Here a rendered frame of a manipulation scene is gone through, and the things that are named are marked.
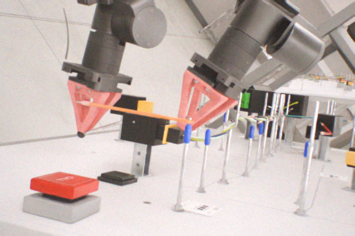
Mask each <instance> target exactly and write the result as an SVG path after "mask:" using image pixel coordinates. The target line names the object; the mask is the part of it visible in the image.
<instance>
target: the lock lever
mask: <svg viewBox="0 0 355 236"><path fill-rule="evenodd" d="M122 123H123V121H122V120H121V121H117V122H114V123H111V124H108V125H104V126H101V127H96V128H94V129H92V130H88V131H86V133H83V134H84V135H85V136H86V135H87V134H89V133H92V132H96V131H100V130H102V129H105V128H109V127H112V126H115V125H119V124H122Z"/></svg>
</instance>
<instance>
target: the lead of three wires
mask: <svg viewBox="0 0 355 236"><path fill-rule="evenodd" d="M234 124H235V123H234V122H233V123H231V124H230V125H229V126H228V128H227V129H225V130H224V131H223V132H221V133H220V134H217V135H213V136H211V141H212V140H215V139H219V138H222V137H223V136H224V135H226V134H228V133H229V132H230V131H231V129H232V128H233V127H234ZM191 141H199V142H204V137H191Z"/></svg>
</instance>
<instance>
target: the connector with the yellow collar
mask: <svg viewBox="0 0 355 236"><path fill-rule="evenodd" d="M166 125H167V124H158V129H157V135H156V140H160V141H163V138H164V132H165V126H166ZM184 133H185V131H183V130H182V129H181V128H179V127H177V126H175V127H169V128H168V135H167V138H166V142H170V143H174V144H177V145H178V144H181V143H184V142H183V139H182V138H183V137H184V136H182V135H184Z"/></svg>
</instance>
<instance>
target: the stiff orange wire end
mask: <svg viewBox="0 0 355 236"><path fill-rule="evenodd" d="M77 102H78V103H81V104H83V105H87V106H89V105H90V106H97V107H103V108H104V109H110V110H116V111H122V112H129V113H132V114H138V115H145V116H151V117H157V118H161V119H168V120H174V121H180V122H187V123H194V121H193V120H189V119H181V118H177V117H171V116H164V115H158V114H151V113H148V112H141V111H135V110H128V109H122V108H118V107H115V106H109V105H103V104H96V103H92V102H89V101H77Z"/></svg>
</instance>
